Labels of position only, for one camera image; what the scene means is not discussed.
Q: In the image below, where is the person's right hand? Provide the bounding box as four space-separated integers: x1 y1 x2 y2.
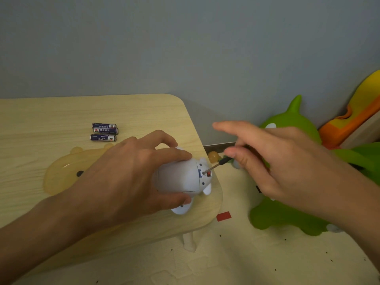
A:
212 121 331 212

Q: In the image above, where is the person's left hand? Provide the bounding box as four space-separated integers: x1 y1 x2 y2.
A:
64 129 193 235

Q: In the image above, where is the small black-handled screwdriver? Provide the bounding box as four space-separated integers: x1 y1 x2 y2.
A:
202 155 236 175

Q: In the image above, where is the white bear toy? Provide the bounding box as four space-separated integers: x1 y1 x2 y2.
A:
153 147 215 215

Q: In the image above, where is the person's left forearm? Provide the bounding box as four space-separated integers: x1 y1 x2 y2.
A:
0 187 89 285

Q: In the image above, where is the person's right forearm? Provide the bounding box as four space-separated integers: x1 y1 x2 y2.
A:
312 145 380 273

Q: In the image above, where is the white table leg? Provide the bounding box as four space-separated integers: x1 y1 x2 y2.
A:
182 231 198 253

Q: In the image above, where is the green inflatable animal toy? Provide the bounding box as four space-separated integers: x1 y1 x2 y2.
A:
249 95 380 236

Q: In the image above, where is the translucent yellow bear-shaped cover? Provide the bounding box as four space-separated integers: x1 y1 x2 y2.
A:
43 143 119 196

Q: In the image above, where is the orange and yellow toy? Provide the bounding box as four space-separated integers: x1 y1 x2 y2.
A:
318 69 380 149

